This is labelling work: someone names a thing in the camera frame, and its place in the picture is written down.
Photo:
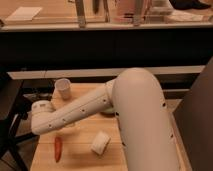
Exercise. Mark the metal post right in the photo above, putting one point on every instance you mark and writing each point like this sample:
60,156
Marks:
137,12

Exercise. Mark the black office chair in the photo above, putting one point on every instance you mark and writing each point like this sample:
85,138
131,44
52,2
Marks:
14,107

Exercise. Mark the white paper cup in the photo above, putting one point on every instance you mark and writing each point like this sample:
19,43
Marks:
63,87

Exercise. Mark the white papers top right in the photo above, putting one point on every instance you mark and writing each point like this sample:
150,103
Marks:
180,16

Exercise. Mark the white paper sheet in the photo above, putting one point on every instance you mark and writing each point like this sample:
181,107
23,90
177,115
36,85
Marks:
23,14

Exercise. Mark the red pepper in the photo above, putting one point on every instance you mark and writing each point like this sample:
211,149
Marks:
58,148

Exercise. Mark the white sponge block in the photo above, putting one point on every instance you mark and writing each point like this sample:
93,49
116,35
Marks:
100,142

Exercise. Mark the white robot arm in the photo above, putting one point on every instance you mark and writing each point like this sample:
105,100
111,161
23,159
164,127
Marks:
143,120

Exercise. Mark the metal post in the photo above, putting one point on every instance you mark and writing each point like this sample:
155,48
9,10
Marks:
137,12
80,13

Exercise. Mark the metal post left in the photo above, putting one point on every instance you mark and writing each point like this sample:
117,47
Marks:
80,13

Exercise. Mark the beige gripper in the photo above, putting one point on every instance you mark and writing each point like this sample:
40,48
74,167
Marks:
72,125

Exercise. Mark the green ceramic bowl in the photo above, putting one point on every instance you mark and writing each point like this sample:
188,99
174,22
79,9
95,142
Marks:
109,111

